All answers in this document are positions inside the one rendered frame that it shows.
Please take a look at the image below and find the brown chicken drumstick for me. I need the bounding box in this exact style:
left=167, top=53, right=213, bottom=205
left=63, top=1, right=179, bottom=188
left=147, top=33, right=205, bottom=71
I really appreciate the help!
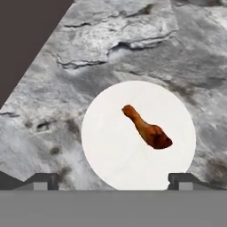
left=121, top=104, right=174, bottom=150

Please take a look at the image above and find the white round plate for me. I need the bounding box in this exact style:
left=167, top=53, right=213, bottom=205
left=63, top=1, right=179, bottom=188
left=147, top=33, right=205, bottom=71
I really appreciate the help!
left=81, top=80, right=197, bottom=192

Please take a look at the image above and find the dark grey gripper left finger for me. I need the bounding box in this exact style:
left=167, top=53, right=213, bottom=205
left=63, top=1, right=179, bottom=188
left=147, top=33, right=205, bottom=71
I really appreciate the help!
left=0, top=170, right=59, bottom=192

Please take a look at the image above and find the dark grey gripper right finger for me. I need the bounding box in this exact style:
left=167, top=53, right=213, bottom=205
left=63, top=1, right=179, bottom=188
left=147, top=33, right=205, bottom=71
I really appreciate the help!
left=167, top=172, right=227, bottom=192

